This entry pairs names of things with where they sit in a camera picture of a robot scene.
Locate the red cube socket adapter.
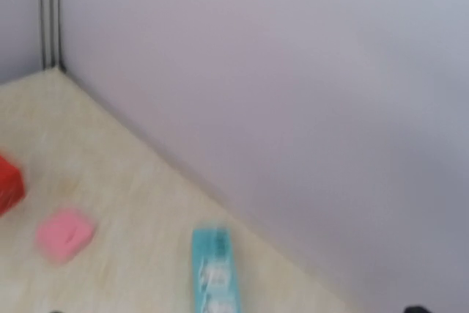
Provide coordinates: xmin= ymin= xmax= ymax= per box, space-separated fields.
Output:
xmin=0 ymin=156 xmax=25 ymax=216

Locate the left aluminium corner post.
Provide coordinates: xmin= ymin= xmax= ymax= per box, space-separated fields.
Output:
xmin=38 ymin=0 xmax=65 ymax=71

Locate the pink plug adapter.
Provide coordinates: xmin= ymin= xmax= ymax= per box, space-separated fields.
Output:
xmin=36 ymin=208 xmax=96 ymax=263

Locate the light blue power strip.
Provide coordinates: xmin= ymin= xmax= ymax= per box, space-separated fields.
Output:
xmin=191 ymin=227 xmax=242 ymax=313

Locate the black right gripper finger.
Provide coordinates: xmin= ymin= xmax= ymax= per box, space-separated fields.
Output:
xmin=403 ymin=305 xmax=431 ymax=313

